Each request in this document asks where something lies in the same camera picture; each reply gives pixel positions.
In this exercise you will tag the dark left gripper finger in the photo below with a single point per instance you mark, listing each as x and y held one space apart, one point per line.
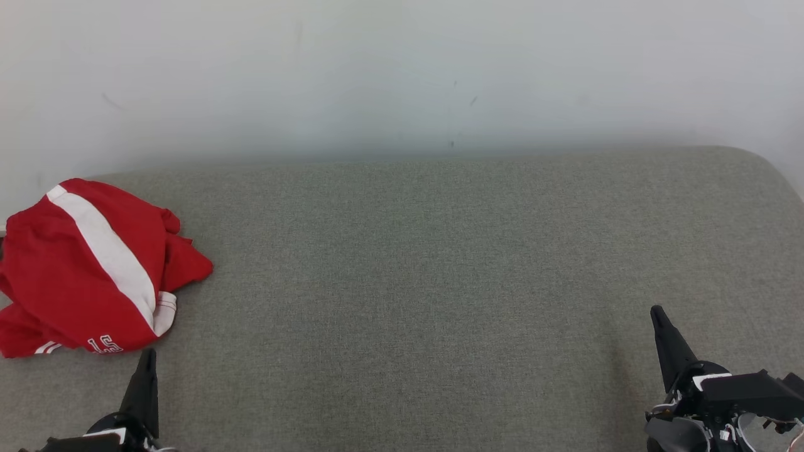
144 395

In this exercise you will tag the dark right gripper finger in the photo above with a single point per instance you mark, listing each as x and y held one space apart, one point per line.
672 351

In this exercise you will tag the red shorts white stripe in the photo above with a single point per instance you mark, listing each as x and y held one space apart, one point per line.
63 270

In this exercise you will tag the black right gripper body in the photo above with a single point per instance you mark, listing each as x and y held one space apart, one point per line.
703 414

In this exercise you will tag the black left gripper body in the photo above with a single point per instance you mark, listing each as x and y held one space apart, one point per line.
107 439

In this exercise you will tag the grey fabric sofa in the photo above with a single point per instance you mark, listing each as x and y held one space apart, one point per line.
414 301

